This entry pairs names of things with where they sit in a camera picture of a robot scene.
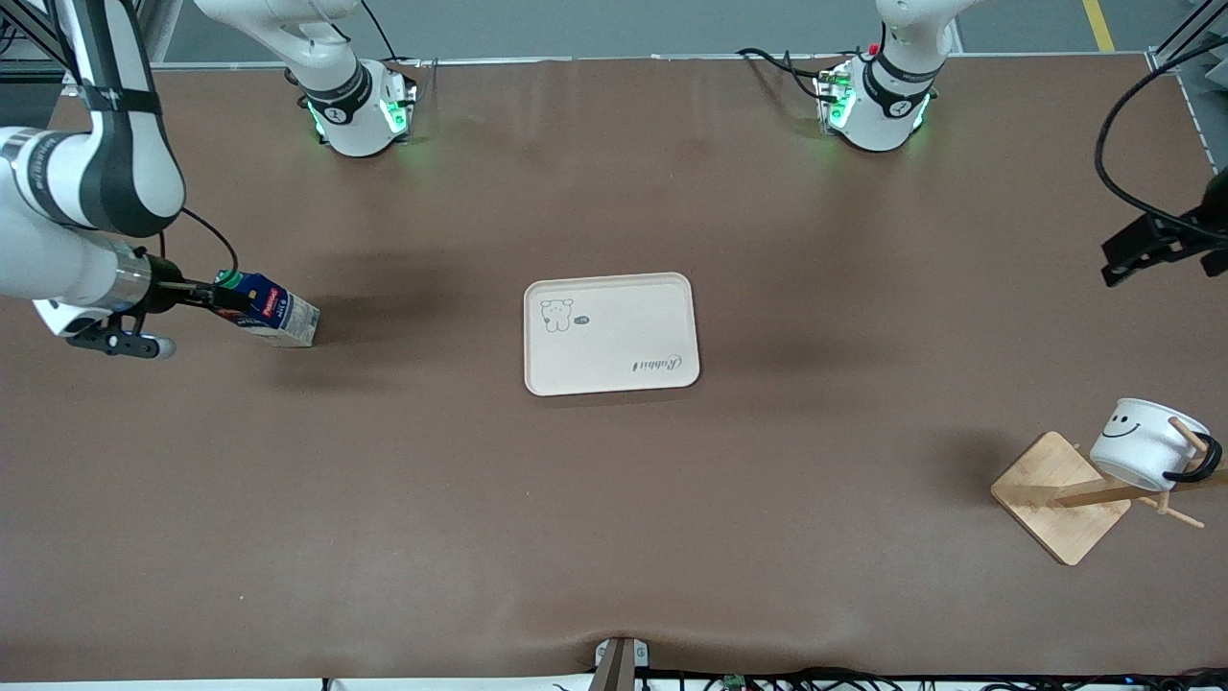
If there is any blue milk carton green cap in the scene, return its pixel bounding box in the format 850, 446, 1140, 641
213, 270, 321, 348

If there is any white cup black handle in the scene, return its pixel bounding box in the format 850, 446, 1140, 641
1089, 397, 1224, 492

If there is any wooden cup rack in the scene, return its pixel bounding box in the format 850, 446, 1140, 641
990, 418, 1228, 567

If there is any beige plastic tray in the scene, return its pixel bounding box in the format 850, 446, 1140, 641
523, 272, 701, 397

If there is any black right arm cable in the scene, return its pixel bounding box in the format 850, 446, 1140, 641
156, 205, 240, 281

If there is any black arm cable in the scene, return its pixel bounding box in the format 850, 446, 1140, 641
156, 205, 240, 281
1096, 46, 1228, 227

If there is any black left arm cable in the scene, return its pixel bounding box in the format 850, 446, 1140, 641
1096, 46, 1228, 227

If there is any black base power cable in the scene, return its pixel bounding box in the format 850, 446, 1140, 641
736, 46, 847, 105
359, 0, 439, 97

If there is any metal table edge bracket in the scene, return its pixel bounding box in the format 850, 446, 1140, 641
593, 636, 650, 691

